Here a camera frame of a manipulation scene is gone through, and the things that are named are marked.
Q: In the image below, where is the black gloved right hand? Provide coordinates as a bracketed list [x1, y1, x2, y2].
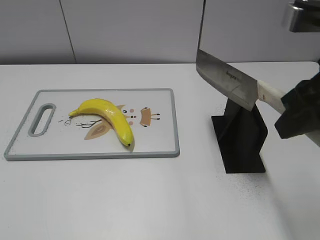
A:
[274, 73, 320, 146]

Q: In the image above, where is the yellow plastic banana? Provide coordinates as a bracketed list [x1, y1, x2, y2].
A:
[68, 98, 134, 147]

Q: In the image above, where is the grey rimmed white cutting board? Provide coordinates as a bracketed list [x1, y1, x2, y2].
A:
[4, 88, 180, 161]

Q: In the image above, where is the white handled cleaver knife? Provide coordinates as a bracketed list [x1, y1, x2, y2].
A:
[196, 49, 285, 114]

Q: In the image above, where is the black knife stand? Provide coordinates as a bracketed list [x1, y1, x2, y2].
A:
[211, 99, 268, 174]

